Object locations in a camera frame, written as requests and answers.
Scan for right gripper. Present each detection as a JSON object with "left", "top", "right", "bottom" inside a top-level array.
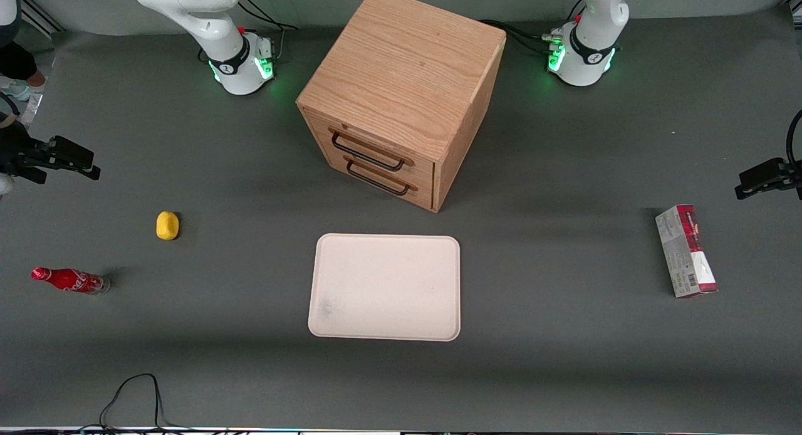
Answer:
[{"left": 0, "top": 123, "right": 101, "bottom": 196}]

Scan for red coke bottle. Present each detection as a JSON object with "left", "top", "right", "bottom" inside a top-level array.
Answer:
[{"left": 31, "top": 267, "right": 112, "bottom": 296}]

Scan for cream plastic tray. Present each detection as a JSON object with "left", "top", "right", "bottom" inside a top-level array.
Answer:
[{"left": 308, "top": 233, "right": 461, "bottom": 342}]

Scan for light sneaker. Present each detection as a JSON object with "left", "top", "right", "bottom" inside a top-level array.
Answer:
[{"left": 0, "top": 73, "right": 48, "bottom": 126}]

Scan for person leg black trousers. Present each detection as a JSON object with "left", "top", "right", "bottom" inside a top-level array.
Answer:
[{"left": 0, "top": 39, "right": 39, "bottom": 83}]

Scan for red white cardboard box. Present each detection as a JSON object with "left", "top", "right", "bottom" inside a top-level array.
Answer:
[{"left": 655, "top": 204, "right": 719, "bottom": 298}]

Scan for yellow lemon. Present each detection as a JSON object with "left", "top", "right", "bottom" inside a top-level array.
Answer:
[{"left": 155, "top": 211, "right": 180, "bottom": 241}]

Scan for wooden drawer front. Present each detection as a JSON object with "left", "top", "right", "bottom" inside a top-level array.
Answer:
[
  {"left": 313, "top": 145, "right": 435, "bottom": 211},
  {"left": 304, "top": 108, "right": 436, "bottom": 188}
]

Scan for wooden drawer cabinet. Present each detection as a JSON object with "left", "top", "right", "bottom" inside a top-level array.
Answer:
[{"left": 296, "top": 0, "right": 507, "bottom": 213}]

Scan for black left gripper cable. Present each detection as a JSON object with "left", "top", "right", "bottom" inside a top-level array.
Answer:
[{"left": 786, "top": 109, "right": 802, "bottom": 172}]

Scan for aluminium frame rail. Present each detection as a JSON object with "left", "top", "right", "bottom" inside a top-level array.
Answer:
[{"left": 19, "top": 0, "right": 65, "bottom": 36}]

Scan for black right arm base cable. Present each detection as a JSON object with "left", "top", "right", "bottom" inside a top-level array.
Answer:
[{"left": 237, "top": 0, "right": 299, "bottom": 63}]

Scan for black arm base cable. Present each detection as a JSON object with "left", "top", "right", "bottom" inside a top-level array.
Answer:
[
  {"left": 237, "top": 0, "right": 299, "bottom": 63},
  {"left": 479, "top": 19, "right": 565, "bottom": 56}
]

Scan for thin black looped cable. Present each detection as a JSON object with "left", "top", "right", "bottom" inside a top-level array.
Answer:
[{"left": 81, "top": 374, "right": 189, "bottom": 433}]

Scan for black left arm base cable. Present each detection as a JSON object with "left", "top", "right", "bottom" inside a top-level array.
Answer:
[{"left": 479, "top": 19, "right": 565, "bottom": 56}]

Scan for black metal drawer handle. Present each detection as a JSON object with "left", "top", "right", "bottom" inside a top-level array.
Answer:
[
  {"left": 330, "top": 131, "right": 406, "bottom": 172},
  {"left": 346, "top": 159, "right": 411, "bottom": 196}
]

